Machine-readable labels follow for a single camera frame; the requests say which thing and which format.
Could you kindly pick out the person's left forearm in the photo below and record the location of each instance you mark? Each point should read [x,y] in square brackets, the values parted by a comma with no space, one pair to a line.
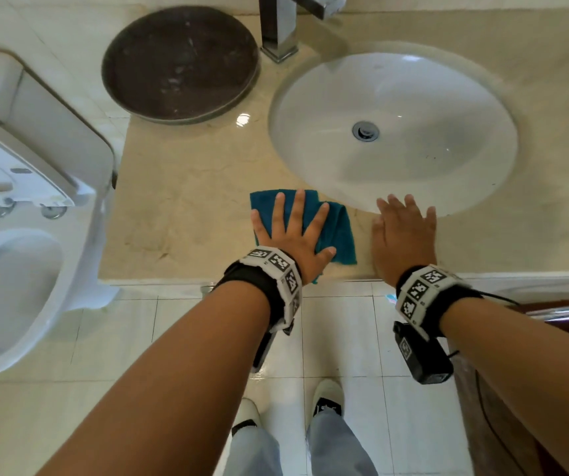
[165,391]

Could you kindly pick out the right marker wristband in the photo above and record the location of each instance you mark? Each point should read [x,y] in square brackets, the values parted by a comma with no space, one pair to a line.
[418,292]

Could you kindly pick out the round dark brown tray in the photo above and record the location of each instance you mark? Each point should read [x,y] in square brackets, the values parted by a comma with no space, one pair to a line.
[180,64]

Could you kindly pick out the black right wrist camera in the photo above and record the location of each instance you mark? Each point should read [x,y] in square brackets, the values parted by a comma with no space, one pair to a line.
[425,361]

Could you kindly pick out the white toilet bowl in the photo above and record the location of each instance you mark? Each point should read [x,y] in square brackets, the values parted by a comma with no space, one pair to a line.
[76,272]

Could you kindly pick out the person's shoe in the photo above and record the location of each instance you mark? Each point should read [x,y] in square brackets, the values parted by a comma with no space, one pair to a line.
[328,391]
[247,411]

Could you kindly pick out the person's left hand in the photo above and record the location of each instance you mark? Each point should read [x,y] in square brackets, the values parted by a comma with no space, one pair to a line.
[294,242]

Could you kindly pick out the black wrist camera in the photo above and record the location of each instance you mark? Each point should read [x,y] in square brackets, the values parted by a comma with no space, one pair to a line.
[425,361]
[262,351]

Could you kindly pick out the chrome sink drain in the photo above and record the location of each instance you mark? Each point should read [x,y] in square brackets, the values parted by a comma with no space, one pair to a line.
[365,131]

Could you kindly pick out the person's right forearm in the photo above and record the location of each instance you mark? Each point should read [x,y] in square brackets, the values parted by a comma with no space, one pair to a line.
[537,361]

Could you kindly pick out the marker wristband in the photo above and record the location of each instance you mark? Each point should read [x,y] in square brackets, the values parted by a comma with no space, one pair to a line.
[418,292]
[277,265]

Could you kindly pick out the person's grey trousers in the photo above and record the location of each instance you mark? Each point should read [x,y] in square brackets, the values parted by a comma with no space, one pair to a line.
[334,446]

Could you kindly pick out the person's left shoe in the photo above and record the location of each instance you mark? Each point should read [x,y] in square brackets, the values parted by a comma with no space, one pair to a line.
[247,411]

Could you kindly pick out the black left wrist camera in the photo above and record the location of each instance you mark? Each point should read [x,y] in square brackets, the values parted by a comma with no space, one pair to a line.
[262,351]

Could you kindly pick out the grey stone door jamb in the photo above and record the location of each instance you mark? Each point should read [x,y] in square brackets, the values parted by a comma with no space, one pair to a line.
[473,431]

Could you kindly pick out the teal cleaning cloth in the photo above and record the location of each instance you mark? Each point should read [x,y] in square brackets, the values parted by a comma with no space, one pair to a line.
[336,232]

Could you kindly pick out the left marker wristband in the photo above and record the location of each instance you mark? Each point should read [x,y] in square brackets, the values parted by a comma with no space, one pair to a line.
[277,265]

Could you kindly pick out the chrome faucet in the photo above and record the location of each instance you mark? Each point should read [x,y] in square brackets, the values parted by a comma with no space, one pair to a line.
[277,29]

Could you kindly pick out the white ceramic sink basin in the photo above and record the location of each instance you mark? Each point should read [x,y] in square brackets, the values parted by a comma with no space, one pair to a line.
[413,158]

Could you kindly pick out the white toilet tank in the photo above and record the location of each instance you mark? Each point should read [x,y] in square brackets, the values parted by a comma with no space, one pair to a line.
[66,133]

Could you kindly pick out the beige marble sink countertop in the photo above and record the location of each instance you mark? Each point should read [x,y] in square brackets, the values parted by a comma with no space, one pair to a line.
[180,193]

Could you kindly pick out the person's right shoe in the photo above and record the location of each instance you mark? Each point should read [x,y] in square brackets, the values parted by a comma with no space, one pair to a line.
[328,391]

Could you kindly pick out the person's right hand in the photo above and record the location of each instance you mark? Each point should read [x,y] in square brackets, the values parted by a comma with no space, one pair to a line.
[403,237]

